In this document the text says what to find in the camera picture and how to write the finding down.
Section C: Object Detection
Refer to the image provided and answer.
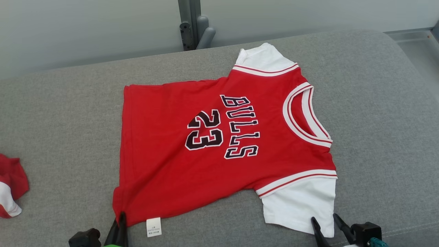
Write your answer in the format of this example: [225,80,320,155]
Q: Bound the red shorts with white stripes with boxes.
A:
[0,153,30,219]

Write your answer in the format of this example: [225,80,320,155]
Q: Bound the grey metal frame rail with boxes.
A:
[384,27,439,45]

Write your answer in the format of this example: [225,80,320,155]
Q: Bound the grey metal post with hinge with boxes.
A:
[178,0,216,51]

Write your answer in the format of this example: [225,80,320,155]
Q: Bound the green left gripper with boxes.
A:
[103,212,128,247]

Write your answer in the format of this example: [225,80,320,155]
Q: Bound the red Bulls 23 jersey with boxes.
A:
[112,43,338,238]

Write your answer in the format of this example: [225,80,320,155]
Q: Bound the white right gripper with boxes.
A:
[311,213,359,247]

